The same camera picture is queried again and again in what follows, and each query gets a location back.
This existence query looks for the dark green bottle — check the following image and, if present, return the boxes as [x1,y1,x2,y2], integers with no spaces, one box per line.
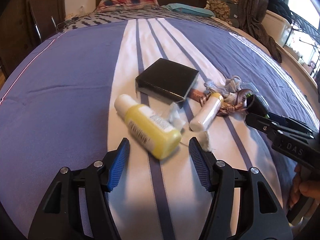
[246,94,269,118]

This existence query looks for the brown striped ribbon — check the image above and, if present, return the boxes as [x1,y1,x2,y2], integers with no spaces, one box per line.
[188,89,255,116]

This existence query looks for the white tube yellow cap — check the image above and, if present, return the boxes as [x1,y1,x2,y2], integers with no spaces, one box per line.
[189,93,223,132]

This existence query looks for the yellow lotion bottle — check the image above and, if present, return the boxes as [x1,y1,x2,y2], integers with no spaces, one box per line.
[114,94,182,160]

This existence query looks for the black box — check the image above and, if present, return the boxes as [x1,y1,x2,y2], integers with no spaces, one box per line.
[136,58,199,105]

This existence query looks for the person's right hand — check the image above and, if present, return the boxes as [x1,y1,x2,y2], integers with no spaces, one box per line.
[289,164,320,217]

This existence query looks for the blue striped bed cover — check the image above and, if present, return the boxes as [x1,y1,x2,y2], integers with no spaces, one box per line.
[1,18,319,239]

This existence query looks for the black metal rack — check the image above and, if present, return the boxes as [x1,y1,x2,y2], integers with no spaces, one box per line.
[284,11,319,78]

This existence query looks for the white storage box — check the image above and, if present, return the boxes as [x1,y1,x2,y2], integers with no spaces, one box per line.
[262,10,291,47]

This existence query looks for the brown patterned cushion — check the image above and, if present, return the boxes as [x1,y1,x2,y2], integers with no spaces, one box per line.
[205,0,240,28]

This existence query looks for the brown curtain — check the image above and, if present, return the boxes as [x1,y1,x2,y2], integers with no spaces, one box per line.
[238,0,282,63]

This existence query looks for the teal pillow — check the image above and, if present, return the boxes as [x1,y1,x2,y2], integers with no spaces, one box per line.
[162,3,215,17]

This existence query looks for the dark wooden wardrobe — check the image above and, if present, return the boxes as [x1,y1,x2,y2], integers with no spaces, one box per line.
[1,0,66,77]

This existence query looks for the zebra pattern bed sheet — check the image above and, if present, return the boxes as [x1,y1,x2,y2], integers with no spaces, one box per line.
[62,7,232,31]

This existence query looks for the plaid red blue pillow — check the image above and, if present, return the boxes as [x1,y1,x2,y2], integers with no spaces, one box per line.
[94,0,159,12]

